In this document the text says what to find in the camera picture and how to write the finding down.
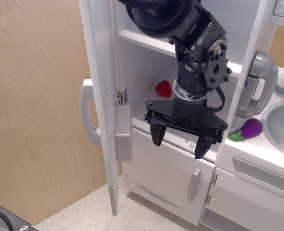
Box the purple toy eggplant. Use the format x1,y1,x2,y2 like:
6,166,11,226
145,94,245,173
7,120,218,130
228,118,263,141

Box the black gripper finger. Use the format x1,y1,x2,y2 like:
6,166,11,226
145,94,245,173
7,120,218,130
195,135,214,159
150,116,167,146

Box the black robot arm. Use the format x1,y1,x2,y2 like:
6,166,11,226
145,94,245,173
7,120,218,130
124,0,232,159

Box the grey fridge door handle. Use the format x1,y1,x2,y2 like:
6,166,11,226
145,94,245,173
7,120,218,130
79,78,101,146

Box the white upper shelf unit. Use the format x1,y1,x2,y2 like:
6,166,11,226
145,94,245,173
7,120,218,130
269,0,284,27

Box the grey freezer door handle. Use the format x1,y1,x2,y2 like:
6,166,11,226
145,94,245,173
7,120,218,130
187,168,201,202

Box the grey toy sink basin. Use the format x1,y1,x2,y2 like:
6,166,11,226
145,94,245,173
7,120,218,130
261,102,284,153

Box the grey ice dispenser panel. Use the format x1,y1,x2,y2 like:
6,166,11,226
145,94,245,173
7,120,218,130
114,104,133,162

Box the silver door hinge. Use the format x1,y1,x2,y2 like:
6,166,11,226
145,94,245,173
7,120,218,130
118,89,129,105

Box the white fridge door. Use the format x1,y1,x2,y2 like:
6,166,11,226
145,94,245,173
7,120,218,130
79,0,119,216

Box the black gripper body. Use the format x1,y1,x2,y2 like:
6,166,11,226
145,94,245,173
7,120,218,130
145,98,228,144

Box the white lower freezer door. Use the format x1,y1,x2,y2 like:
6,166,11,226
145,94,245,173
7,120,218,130
122,129,215,225

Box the grey vent grille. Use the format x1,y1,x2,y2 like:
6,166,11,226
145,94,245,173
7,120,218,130
232,157,284,196

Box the grey toy telephone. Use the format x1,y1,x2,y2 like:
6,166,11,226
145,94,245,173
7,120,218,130
236,51,279,118

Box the red toy strawberry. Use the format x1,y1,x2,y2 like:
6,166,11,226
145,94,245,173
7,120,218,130
155,80,172,98

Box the black equipment box with cable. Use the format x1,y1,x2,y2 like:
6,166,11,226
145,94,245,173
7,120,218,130
0,206,38,231

